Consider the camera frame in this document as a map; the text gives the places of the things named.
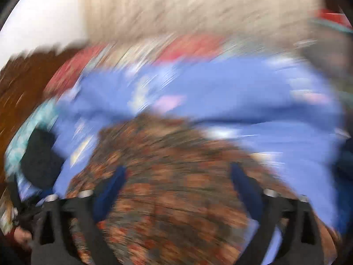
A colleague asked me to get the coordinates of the carved wooden headboard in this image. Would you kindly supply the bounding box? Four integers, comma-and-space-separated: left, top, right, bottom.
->
0, 44, 91, 183

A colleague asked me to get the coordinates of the teal patterned cloth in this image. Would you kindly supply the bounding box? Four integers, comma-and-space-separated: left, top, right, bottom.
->
6, 99, 60, 183

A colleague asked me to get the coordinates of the brown floral garment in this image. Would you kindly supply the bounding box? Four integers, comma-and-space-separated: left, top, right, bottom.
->
66, 113, 341, 265

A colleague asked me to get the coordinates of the blue printed bedsheet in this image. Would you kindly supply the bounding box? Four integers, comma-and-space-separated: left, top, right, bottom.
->
17, 55, 348, 265

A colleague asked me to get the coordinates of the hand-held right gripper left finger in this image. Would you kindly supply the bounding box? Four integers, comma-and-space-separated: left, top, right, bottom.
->
29, 166, 127, 265

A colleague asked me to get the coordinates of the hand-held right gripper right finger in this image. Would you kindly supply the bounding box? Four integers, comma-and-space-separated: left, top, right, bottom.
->
230, 162, 326, 265

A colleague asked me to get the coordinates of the beige floral curtain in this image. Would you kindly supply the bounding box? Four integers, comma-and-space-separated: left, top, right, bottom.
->
80, 0, 331, 58

